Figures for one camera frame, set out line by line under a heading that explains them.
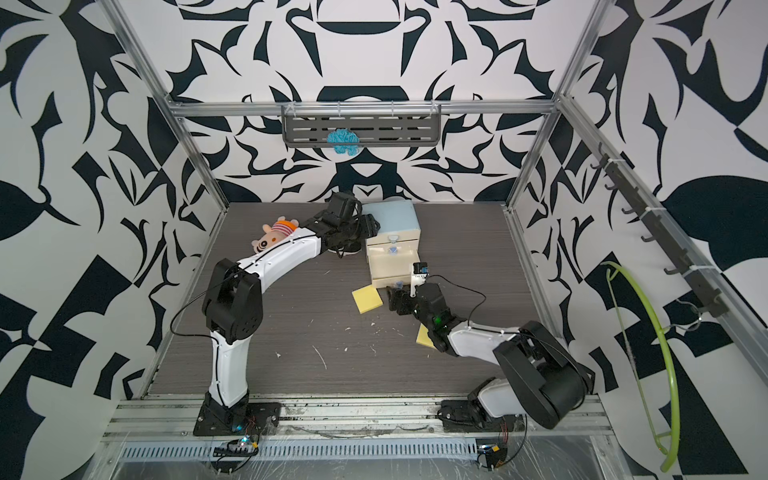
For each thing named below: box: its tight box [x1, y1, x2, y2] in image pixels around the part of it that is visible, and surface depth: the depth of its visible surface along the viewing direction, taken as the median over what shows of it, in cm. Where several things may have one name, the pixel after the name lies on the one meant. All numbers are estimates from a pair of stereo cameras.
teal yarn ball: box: [327, 128, 360, 156], surface depth 93 cm
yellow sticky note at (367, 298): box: [352, 284, 383, 314], surface depth 97 cm
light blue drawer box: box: [360, 200, 422, 289], surface depth 98 cm
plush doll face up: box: [251, 216, 299, 253], surface depth 107 cm
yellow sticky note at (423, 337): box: [416, 323, 436, 349], surface depth 89 cm
